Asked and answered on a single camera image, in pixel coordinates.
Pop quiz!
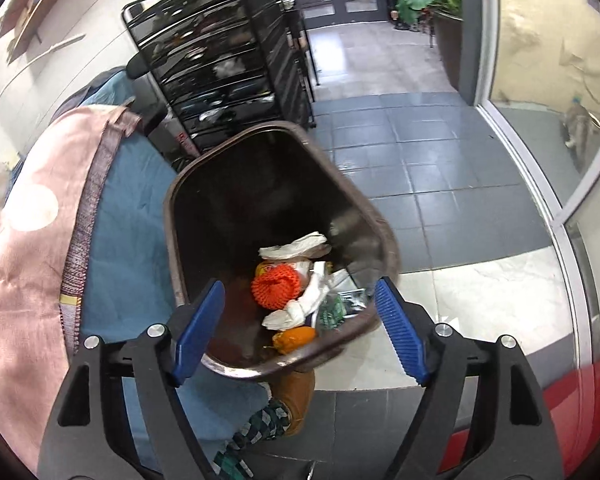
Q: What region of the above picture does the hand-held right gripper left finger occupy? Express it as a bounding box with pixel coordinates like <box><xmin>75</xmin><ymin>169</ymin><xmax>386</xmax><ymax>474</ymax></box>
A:
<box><xmin>37</xmin><ymin>280</ymin><xmax>226</xmax><ymax>480</ymax></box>

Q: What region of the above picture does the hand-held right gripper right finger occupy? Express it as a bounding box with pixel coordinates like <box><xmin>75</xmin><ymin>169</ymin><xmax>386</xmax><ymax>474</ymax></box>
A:
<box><xmin>374</xmin><ymin>277</ymin><xmax>566</xmax><ymax>480</ymax></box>

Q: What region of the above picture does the brown trash bin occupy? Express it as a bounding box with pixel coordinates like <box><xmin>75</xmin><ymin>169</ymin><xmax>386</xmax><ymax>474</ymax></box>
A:
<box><xmin>162</xmin><ymin>121</ymin><xmax>402</xmax><ymax>382</ymax></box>

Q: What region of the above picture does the clear plastic wrapper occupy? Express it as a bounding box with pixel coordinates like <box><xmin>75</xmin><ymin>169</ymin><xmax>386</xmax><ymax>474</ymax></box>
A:
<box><xmin>330</xmin><ymin>269</ymin><xmax>377</xmax><ymax>322</ymax></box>

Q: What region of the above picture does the green snack packet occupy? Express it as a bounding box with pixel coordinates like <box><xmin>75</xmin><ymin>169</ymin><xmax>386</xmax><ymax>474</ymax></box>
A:
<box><xmin>316</xmin><ymin>292</ymin><xmax>349</xmax><ymax>332</ymax></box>

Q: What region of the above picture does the orange peel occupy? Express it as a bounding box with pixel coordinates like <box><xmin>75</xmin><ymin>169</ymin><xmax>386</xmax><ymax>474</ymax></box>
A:
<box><xmin>272</xmin><ymin>326</ymin><xmax>317</xmax><ymax>354</ymax></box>

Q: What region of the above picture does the twisted white tissue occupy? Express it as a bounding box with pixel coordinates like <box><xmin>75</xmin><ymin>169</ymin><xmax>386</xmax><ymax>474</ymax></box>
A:
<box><xmin>262</xmin><ymin>261</ymin><xmax>333</xmax><ymax>331</ymax></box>

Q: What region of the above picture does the green checkered cloth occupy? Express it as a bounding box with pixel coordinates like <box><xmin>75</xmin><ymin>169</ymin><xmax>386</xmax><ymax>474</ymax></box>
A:
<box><xmin>212</xmin><ymin>396</ymin><xmax>293</xmax><ymax>480</ymax></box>

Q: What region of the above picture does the person's brown shoe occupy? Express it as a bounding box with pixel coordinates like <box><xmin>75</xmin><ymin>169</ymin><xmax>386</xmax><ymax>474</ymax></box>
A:
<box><xmin>269</xmin><ymin>367</ymin><xmax>317</xmax><ymax>437</ymax></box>

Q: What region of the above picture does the crumpled white paper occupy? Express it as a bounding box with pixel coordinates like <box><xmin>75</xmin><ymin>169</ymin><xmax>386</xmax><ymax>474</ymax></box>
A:
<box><xmin>258</xmin><ymin>231</ymin><xmax>332</xmax><ymax>262</ymax></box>

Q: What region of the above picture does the blue bed sheet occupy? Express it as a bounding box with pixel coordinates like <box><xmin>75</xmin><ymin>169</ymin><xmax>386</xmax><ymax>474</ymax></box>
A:
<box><xmin>50</xmin><ymin>67</ymin><xmax>277</xmax><ymax>476</ymax></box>

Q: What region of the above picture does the pink polka dot blanket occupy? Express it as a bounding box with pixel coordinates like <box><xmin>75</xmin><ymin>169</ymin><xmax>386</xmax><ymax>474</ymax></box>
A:
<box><xmin>0</xmin><ymin>104</ymin><xmax>144</xmax><ymax>461</ymax></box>

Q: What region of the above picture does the grey cat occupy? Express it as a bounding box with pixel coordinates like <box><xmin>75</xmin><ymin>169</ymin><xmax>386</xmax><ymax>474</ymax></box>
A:
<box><xmin>560</xmin><ymin>101</ymin><xmax>600</xmax><ymax>162</ymax></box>

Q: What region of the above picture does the black rack cart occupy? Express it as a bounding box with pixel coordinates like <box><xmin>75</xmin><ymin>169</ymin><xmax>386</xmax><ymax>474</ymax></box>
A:
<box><xmin>121</xmin><ymin>0</ymin><xmax>317</xmax><ymax>161</ymax></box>

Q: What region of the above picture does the dark planter box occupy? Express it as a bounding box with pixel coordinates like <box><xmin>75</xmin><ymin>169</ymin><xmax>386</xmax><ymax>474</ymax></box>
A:
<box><xmin>431</xmin><ymin>12</ymin><xmax>464</xmax><ymax>92</ymax></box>

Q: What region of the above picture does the white gooseneck lamp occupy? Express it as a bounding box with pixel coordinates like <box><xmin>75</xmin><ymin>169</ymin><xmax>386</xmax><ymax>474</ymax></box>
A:
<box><xmin>0</xmin><ymin>32</ymin><xmax>88</xmax><ymax>113</ymax></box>

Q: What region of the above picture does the grey door frame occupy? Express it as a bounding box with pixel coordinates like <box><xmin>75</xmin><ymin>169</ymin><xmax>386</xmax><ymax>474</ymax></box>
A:
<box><xmin>460</xmin><ymin>0</ymin><xmax>600</xmax><ymax>361</ymax></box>

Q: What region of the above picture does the long wooden wall shelf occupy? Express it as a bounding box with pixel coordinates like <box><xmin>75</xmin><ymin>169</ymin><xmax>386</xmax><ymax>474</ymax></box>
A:
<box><xmin>0</xmin><ymin>0</ymin><xmax>97</xmax><ymax>61</ymax></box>

